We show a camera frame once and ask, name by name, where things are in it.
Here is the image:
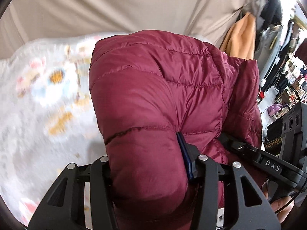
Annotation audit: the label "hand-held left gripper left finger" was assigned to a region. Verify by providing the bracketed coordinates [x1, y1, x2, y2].
[27, 156, 120, 230]

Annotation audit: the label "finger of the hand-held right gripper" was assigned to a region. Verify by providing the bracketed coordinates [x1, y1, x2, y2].
[219, 133, 259, 164]

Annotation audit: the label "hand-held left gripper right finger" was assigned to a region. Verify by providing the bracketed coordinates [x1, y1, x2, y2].
[177, 132, 281, 230]

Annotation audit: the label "maroon puffer jacket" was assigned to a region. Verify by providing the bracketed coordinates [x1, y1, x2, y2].
[88, 30, 270, 230]

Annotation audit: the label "dark hanging clothes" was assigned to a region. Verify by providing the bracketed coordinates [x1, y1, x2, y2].
[241, 0, 296, 82]

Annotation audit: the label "person's right hand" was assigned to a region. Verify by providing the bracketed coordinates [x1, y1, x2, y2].
[262, 180, 295, 219]

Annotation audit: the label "leopard print cloth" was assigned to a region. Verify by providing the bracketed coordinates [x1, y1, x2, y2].
[264, 138, 284, 150]

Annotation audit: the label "purple bag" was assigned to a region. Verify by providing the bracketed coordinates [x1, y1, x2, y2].
[267, 103, 282, 117]

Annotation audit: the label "cluttered shelf of goods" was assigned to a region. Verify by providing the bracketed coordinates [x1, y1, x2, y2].
[258, 50, 307, 126]

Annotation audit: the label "white printed blanket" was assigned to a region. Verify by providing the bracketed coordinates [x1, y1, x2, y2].
[0, 32, 216, 228]

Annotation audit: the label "orange hanging garment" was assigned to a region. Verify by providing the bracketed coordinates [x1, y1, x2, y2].
[219, 12, 257, 61]

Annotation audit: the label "beige curtain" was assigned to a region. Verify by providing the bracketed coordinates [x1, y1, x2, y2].
[0, 0, 247, 60]

